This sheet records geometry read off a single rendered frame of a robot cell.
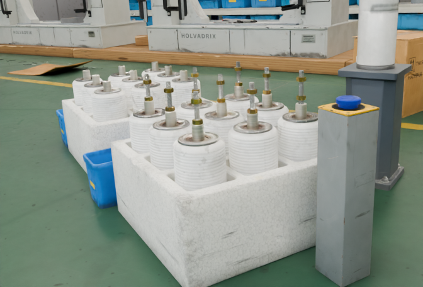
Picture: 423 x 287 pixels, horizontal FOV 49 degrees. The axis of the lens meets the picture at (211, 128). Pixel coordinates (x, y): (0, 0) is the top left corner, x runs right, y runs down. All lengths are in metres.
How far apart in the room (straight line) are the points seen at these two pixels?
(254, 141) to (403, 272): 0.36
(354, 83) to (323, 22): 1.74
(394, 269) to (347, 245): 0.14
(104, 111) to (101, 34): 2.76
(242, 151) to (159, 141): 0.17
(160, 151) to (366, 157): 0.39
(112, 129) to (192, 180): 0.51
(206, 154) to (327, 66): 2.06
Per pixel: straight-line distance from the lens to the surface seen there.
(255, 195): 0.85
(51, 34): 4.56
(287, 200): 0.90
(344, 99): 0.79
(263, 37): 3.06
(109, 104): 1.30
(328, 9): 2.93
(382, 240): 1.05
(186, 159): 0.81
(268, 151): 0.88
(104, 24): 4.08
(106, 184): 1.18
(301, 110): 0.95
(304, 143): 0.94
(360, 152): 0.80
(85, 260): 1.01
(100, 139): 1.28
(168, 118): 0.94
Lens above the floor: 0.51
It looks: 17 degrees down
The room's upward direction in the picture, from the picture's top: 3 degrees counter-clockwise
